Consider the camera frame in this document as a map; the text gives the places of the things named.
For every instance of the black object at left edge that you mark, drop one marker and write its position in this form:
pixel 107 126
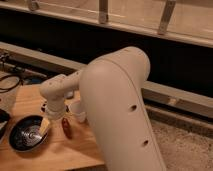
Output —
pixel 4 119

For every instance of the red pepper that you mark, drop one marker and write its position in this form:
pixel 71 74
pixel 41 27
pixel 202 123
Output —
pixel 66 128

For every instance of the black ceramic bowl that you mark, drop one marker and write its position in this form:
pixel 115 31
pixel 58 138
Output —
pixel 25 136

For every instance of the white cup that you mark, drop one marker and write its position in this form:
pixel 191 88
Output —
pixel 78 111

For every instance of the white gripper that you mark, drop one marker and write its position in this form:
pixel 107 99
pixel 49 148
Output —
pixel 51 114

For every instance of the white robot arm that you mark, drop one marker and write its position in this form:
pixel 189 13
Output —
pixel 111 95

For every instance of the blue cloth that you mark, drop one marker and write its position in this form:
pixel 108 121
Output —
pixel 30 81

